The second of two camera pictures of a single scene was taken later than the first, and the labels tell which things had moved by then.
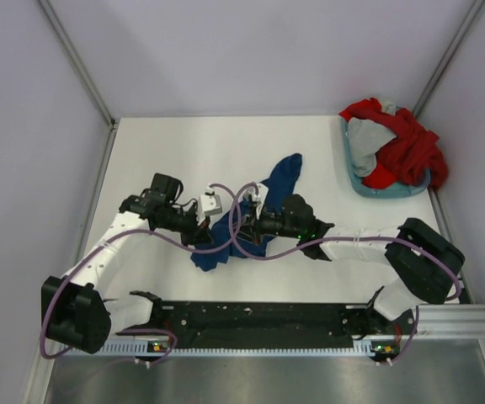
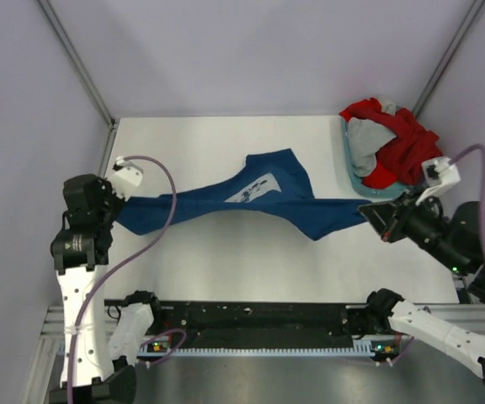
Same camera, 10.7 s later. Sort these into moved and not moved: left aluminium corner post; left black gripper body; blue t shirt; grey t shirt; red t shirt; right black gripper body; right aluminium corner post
Moved: blue t shirt; left black gripper body; right black gripper body
Not moved: grey t shirt; right aluminium corner post; left aluminium corner post; red t shirt
